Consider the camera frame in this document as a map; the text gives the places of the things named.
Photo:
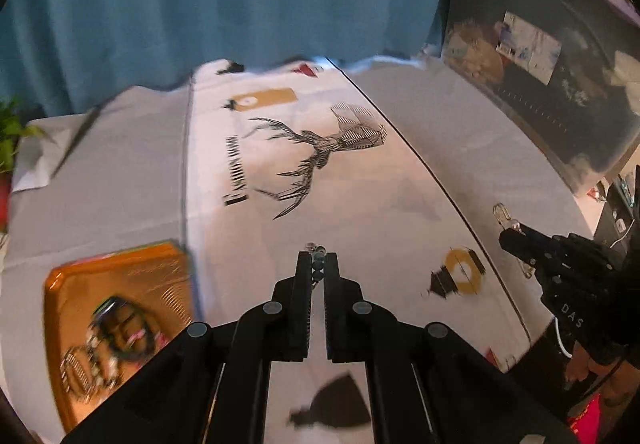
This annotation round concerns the red cloth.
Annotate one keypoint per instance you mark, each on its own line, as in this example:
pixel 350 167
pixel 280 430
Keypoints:
pixel 595 416

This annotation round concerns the grey tablecloth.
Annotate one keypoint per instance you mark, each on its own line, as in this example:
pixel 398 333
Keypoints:
pixel 440 133

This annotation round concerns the green plant in red pot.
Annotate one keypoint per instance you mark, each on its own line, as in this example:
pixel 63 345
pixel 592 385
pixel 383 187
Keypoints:
pixel 10 133

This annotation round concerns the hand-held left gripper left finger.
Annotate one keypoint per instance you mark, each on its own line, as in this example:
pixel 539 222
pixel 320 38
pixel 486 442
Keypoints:
pixel 304 284

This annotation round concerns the clear storage bin purple lid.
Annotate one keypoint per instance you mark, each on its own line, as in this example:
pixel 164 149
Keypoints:
pixel 540 73

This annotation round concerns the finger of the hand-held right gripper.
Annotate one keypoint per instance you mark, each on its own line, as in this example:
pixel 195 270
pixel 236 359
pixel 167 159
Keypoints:
pixel 522 244

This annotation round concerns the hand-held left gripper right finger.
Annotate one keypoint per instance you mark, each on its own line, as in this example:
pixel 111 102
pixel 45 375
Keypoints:
pixel 332 284

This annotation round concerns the orange metal tray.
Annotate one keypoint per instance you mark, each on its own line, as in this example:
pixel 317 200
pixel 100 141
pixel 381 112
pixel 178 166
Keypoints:
pixel 150 274

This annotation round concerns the white deer print table runner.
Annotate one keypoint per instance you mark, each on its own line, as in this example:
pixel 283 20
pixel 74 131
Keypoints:
pixel 350 204

